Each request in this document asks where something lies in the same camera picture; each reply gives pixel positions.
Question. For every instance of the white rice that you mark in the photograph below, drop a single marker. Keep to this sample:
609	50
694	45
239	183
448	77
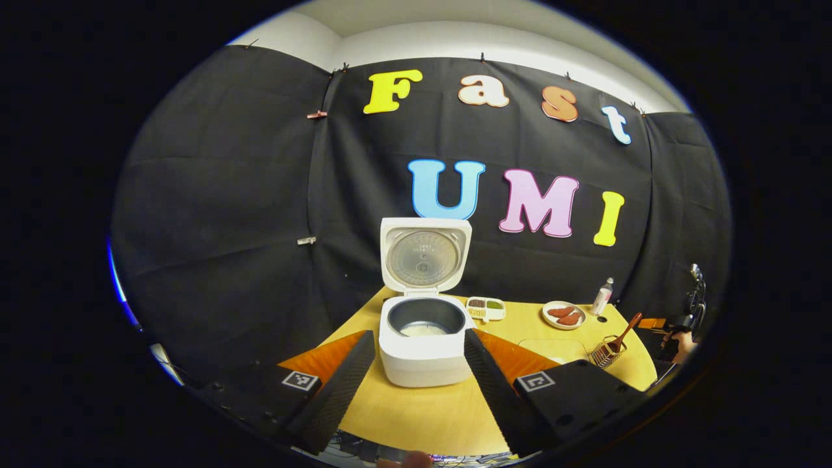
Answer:
422	330

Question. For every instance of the small clear bottle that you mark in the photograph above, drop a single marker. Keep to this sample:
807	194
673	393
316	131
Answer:
601	300

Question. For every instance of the white round plate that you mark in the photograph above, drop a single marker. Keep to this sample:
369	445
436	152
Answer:
549	323

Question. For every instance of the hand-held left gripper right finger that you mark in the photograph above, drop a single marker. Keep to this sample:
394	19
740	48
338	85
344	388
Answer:
497	396

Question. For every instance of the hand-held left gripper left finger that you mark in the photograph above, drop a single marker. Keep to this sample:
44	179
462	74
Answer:
341	390

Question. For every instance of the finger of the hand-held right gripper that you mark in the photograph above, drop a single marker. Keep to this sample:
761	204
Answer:
653	323

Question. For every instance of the red cloth clip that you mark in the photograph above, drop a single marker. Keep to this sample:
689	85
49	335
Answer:
317	115

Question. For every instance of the black backdrop cloth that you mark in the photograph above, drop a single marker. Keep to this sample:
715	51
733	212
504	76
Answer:
227	195

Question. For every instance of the brown wooden spoon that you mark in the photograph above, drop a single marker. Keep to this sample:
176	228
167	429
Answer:
628	328

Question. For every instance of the white rice cooker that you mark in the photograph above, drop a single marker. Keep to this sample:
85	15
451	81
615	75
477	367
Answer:
422	364

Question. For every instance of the red meat piece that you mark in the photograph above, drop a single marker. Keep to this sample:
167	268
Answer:
569	319
560	312

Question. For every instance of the white divided bean dish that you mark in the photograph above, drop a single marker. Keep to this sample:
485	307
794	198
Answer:
485	313

